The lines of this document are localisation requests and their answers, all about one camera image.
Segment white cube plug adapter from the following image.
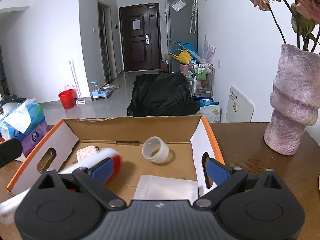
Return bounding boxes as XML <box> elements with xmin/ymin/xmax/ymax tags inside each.
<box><xmin>76</xmin><ymin>145</ymin><xmax>99</xmax><ymax>162</ymax></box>

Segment red white bottle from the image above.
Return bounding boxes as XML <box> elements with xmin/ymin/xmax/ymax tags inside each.
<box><xmin>1</xmin><ymin>148</ymin><xmax>121</xmax><ymax>225</ymax></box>

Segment translucent plastic container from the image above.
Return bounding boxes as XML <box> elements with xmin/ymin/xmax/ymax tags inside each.
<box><xmin>133</xmin><ymin>175</ymin><xmax>199</xmax><ymax>204</ymax></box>

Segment small white cap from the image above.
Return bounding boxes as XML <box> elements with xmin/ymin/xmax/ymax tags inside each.
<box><xmin>142</xmin><ymin>137</ymin><xmax>170</xmax><ymax>164</ymax></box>

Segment purple tissue pack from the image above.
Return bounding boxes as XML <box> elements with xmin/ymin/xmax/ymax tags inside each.
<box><xmin>21</xmin><ymin>120</ymin><xmax>49</xmax><ymax>158</ymax></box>

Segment blue tissue pack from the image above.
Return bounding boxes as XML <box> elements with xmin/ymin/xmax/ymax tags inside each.
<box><xmin>1</xmin><ymin>99</ymin><xmax>46</xmax><ymax>140</ymax></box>

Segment red cardboard box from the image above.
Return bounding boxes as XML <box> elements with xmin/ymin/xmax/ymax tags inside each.
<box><xmin>7</xmin><ymin>115</ymin><xmax>223</xmax><ymax>201</ymax></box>

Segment red bucket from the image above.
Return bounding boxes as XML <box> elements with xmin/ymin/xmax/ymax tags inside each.
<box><xmin>58</xmin><ymin>85</ymin><xmax>76</xmax><ymax>110</ymax></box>

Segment blue pet feeder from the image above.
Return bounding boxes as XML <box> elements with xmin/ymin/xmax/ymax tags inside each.
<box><xmin>91</xmin><ymin>80</ymin><xmax>112</xmax><ymax>101</ymax></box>

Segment pink textured vase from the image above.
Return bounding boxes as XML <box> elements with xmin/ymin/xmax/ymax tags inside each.
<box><xmin>264</xmin><ymin>44</ymin><xmax>319</xmax><ymax>156</ymax></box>

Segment black bag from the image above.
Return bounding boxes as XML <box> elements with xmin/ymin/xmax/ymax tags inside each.
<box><xmin>127</xmin><ymin>73</ymin><xmax>200</xmax><ymax>117</ymax></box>

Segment metal trolley with bottles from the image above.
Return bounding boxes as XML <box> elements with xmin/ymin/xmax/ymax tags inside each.
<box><xmin>188</xmin><ymin>63</ymin><xmax>215</xmax><ymax>98</ymax></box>

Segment dark wooden door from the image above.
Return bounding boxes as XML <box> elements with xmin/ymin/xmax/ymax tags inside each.
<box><xmin>119</xmin><ymin>3</ymin><xmax>161</xmax><ymax>72</ymax></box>

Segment grey refrigerator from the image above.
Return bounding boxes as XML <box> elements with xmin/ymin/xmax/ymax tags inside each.
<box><xmin>166</xmin><ymin>0</ymin><xmax>198</xmax><ymax>73</ymax></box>

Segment dried pink flowers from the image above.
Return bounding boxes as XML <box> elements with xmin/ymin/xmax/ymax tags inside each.
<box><xmin>249</xmin><ymin>0</ymin><xmax>319</xmax><ymax>54</ymax></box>

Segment white board leaning on wall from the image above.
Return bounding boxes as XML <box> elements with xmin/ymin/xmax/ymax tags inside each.
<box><xmin>226</xmin><ymin>86</ymin><xmax>255</xmax><ymax>122</ymax></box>

